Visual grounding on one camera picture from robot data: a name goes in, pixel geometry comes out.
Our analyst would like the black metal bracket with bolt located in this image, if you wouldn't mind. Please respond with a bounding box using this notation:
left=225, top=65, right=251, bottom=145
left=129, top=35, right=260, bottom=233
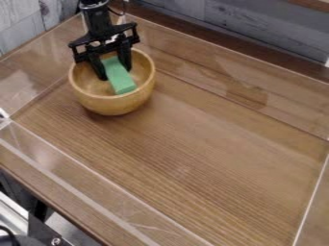
left=27, top=214, right=74, bottom=246

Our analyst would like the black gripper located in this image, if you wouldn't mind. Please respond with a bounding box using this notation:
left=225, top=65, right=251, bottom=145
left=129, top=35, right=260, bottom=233
left=69, top=0, right=141, bottom=81

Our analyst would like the clear acrylic barrier tray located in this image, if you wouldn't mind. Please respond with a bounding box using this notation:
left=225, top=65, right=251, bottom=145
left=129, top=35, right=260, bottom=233
left=0, top=18, right=329, bottom=246

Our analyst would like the green rectangular block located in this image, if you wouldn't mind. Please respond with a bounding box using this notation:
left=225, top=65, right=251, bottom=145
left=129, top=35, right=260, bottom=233
left=102, top=56, right=137, bottom=95

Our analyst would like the black cable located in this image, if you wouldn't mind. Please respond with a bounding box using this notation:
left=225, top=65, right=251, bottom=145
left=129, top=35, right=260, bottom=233
left=0, top=224, right=20, bottom=246

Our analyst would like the brown wooden bowl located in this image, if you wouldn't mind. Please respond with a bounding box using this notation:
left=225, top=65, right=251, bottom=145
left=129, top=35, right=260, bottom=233
left=69, top=48, right=156, bottom=115

